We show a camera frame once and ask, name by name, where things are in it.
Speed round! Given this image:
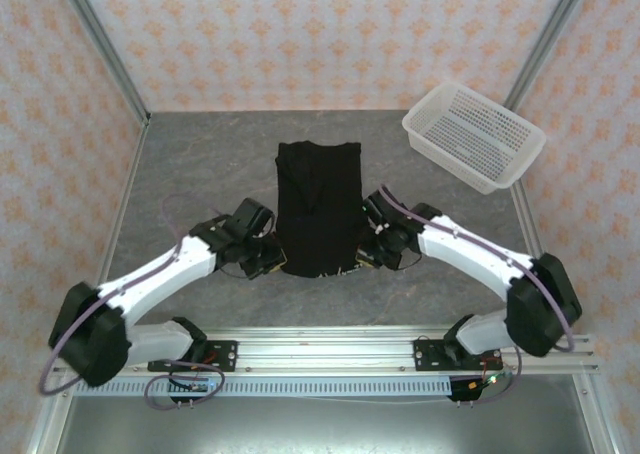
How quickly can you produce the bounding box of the aluminium corner frame post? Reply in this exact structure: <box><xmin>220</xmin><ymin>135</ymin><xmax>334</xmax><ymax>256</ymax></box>
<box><xmin>501</xmin><ymin>0</ymin><xmax>594</xmax><ymax>115</ymax></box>
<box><xmin>57</xmin><ymin>0</ymin><xmax>152</xmax><ymax>125</ymax></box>

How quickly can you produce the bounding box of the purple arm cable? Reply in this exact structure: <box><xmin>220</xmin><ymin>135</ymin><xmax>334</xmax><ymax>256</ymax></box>
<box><xmin>38</xmin><ymin>193</ymin><xmax>226</xmax><ymax>410</ymax></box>
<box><xmin>379</xmin><ymin>183</ymin><xmax>576</xmax><ymax>408</ymax></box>

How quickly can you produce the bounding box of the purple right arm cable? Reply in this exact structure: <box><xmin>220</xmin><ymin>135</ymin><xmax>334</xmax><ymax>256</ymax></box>
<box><xmin>379</xmin><ymin>183</ymin><xmax>576</xmax><ymax>408</ymax></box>

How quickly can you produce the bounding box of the shiny metal sheet panel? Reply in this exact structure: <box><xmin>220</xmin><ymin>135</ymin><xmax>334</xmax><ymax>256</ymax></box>
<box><xmin>52</xmin><ymin>396</ymin><xmax>599</xmax><ymax>454</ymax></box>

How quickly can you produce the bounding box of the aluminium mounting rail beam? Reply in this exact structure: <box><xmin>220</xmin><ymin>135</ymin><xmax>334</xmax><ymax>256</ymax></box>
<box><xmin>52</xmin><ymin>326</ymin><xmax>599</xmax><ymax>376</ymax></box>

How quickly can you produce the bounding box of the black t-shirt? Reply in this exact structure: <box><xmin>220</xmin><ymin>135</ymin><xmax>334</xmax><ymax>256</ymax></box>
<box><xmin>274</xmin><ymin>141</ymin><xmax>369</xmax><ymax>279</ymax></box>

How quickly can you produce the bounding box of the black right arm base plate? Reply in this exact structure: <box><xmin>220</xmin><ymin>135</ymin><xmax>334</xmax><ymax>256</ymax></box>
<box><xmin>413</xmin><ymin>338</ymin><xmax>503</xmax><ymax>374</ymax></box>

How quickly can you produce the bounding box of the white slotted cable duct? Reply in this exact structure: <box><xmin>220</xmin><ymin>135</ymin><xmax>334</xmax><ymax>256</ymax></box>
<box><xmin>73</xmin><ymin>377</ymin><xmax>454</xmax><ymax>398</ymax></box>

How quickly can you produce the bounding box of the circuit board with green light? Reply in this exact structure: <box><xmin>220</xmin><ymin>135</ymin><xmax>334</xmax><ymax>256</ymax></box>
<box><xmin>469</xmin><ymin>372</ymin><xmax>503</xmax><ymax>391</ymax></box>

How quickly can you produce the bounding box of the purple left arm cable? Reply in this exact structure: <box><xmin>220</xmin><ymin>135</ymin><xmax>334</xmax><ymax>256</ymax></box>
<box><xmin>38</xmin><ymin>193</ymin><xmax>226</xmax><ymax>410</ymax></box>

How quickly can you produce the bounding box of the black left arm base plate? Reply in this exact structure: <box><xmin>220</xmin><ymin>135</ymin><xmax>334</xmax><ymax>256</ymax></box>
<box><xmin>146</xmin><ymin>340</ymin><xmax>239</xmax><ymax>374</ymax></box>

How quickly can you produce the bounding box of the white perforated plastic basket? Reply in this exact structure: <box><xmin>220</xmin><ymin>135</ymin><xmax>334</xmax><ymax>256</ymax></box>
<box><xmin>401</xmin><ymin>82</ymin><xmax>547</xmax><ymax>196</ymax></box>

